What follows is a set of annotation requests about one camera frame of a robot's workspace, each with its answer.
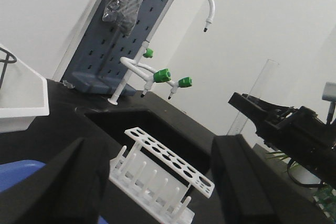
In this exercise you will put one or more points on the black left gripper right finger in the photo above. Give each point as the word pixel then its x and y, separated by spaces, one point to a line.
pixel 250 192

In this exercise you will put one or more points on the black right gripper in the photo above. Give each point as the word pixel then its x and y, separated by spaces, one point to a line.
pixel 301 135

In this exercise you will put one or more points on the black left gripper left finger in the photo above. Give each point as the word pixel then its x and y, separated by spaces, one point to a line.
pixel 68 189

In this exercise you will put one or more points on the white test tube rack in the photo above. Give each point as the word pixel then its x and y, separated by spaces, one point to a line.
pixel 157 179

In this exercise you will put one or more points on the grey pegboard drying rack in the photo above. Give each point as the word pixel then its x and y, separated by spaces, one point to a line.
pixel 95 66

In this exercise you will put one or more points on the tall glass measuring cylinder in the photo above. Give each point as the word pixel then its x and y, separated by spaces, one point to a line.
pixel 256 91

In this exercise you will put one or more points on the blue plastic tray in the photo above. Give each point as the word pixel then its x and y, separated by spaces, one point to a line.
pixel 15 176

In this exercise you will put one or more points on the black lab sink basin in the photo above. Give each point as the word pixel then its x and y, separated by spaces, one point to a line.
pixel 178 132

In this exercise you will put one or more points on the right white storage bin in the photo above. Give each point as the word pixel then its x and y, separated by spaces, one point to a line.
pixel 24 96

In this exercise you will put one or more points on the white gooseneck lab faucet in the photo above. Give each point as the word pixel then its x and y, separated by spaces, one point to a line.
pixel 172 35

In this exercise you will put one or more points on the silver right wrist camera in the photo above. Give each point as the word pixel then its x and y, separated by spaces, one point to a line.
pixel 329 92

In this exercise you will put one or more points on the black wire tripod stand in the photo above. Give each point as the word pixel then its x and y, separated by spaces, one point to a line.
pixel 9 59

